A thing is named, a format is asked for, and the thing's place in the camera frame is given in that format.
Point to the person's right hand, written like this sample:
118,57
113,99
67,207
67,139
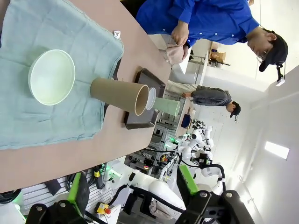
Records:
180,32

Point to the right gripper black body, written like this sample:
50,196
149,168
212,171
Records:
203,160

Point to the tall brown cup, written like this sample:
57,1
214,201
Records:
116,95

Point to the yellow red emergency stop button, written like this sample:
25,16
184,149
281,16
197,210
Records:
104,208

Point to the ceiling light panel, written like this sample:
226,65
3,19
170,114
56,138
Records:
276,150

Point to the grey-green cloth mat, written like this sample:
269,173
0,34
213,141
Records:
70,35

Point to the black yellow hand tool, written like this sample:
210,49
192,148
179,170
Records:
99,177

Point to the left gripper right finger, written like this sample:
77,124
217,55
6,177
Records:
205,207

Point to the mint green bowl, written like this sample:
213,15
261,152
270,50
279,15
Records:
51,77

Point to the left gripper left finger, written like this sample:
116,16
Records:
79,193

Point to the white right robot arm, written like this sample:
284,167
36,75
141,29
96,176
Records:
163,189

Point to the person in blue shirt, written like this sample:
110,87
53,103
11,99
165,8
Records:
210,21

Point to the beige cloth mat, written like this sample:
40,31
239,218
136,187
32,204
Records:
174,54

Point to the cardboard box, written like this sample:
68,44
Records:
218,54

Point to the tall light green cup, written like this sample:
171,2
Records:
167,106

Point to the white bowl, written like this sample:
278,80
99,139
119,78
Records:
151,98

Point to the man in grey jacket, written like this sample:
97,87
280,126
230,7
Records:
210,96

